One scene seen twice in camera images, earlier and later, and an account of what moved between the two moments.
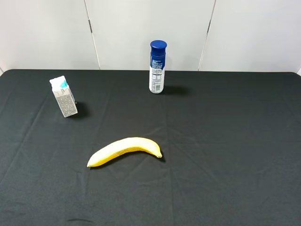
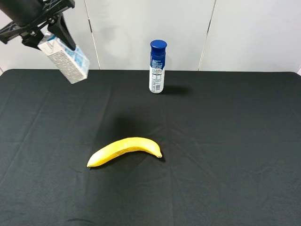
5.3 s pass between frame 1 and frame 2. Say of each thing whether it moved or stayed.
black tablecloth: stayed
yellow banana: stayed
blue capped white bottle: stayed
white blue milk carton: moved
